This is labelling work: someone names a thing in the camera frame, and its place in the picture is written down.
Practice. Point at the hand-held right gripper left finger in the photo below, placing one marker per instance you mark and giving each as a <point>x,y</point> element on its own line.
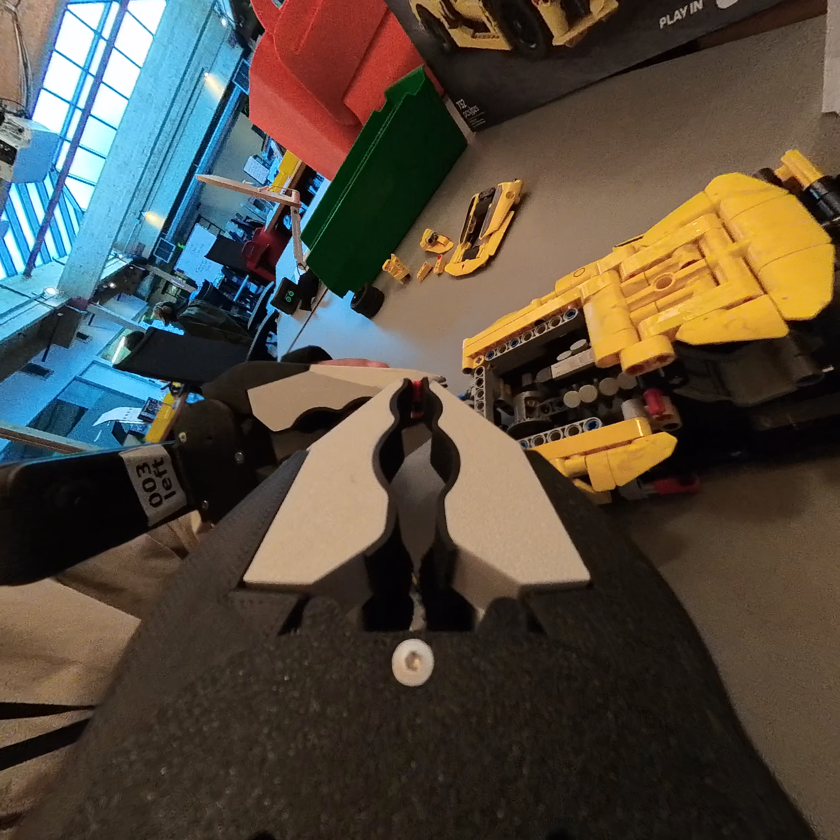
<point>315,525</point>

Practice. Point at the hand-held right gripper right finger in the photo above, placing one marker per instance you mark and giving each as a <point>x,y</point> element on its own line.
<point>518,525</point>

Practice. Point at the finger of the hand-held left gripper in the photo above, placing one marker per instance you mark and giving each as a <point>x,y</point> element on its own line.
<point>328,387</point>
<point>289,446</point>

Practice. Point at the black beam with red pins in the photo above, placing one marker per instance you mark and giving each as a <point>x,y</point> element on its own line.
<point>417,394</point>

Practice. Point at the small curved yellow brick piece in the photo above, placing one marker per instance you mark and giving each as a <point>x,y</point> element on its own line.
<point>396,268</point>

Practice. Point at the yellow toy brick car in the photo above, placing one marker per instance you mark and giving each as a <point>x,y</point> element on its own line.
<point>722,262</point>

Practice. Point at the grey desk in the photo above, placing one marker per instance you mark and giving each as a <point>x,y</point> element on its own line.
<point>722,590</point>

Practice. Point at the wooden jointed desk lamp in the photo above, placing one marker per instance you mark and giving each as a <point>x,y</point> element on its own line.
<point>249,187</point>

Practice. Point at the person's left hand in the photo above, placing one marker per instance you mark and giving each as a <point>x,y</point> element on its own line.
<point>354,363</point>

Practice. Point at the loose black toy tyre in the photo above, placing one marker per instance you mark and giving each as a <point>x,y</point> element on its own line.
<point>367,302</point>

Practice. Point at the black device green display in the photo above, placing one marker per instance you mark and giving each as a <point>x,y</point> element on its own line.
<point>287,295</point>

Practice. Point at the person's beige clothing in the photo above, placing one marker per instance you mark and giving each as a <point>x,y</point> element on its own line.
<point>65,623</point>

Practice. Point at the red armchair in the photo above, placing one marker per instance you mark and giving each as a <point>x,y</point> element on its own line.
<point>262,253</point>

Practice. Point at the yellow brick car hood assembly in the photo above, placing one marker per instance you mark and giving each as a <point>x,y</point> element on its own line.
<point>459,266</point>

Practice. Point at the long yellow grey brick assembly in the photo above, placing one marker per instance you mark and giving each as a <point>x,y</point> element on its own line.
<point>437,241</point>

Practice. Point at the white board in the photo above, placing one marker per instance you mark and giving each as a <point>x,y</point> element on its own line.
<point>197,249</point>

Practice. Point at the green plastic bin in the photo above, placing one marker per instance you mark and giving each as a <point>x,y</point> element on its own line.
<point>387,197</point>

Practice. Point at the red plastic carry case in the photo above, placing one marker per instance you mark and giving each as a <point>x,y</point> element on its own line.
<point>315,79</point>

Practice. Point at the white ceiling projector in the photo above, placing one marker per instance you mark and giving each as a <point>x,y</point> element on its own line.
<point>16,144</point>

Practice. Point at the dark toy car set box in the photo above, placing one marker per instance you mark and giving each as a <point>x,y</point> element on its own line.
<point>590,72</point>

